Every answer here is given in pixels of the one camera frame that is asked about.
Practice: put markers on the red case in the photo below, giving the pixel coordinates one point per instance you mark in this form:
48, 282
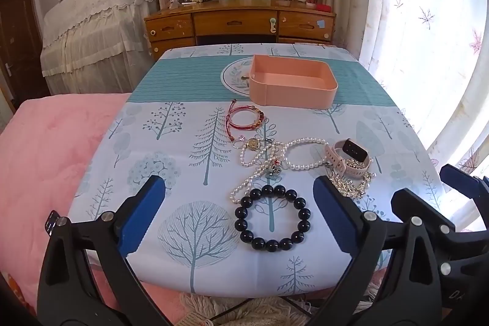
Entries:
323, 7

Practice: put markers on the wooden desk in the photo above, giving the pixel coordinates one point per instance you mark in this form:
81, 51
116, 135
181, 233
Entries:
229, 22

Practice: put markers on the tree-print tablecloth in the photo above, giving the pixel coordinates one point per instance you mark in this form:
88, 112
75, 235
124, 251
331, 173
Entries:
172, 165

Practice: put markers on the lace-covered piano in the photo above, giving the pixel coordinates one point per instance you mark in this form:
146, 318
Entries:
95, 28

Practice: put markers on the pink plastic box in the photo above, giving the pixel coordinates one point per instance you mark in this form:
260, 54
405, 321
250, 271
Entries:
290, 93

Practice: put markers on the gold round pendant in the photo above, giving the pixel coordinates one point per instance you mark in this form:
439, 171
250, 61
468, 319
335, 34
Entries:
252, 144

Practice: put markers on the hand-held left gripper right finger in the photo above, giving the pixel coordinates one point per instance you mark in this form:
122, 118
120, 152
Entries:
336, 211

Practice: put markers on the pink smartwatch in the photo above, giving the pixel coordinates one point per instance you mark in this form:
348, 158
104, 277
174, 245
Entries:
345, 165

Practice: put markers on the pink blanket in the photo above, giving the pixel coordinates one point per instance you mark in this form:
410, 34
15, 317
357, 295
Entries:
49, 158

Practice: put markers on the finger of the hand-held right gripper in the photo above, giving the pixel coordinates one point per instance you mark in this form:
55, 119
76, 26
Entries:
458, 179
443, 234

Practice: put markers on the beige fringed cloth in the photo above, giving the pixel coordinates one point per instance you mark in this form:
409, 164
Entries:
248, 310

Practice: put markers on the green drawer lock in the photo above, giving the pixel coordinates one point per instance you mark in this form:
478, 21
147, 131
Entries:
272, 26

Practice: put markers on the leaf-print white curtain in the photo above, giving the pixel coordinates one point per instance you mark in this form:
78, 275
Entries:
412, 24

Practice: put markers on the brown wooden door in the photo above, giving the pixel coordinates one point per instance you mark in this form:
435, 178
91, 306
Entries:
19, 35

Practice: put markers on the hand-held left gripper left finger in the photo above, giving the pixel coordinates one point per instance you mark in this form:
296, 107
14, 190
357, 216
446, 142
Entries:
141, 219

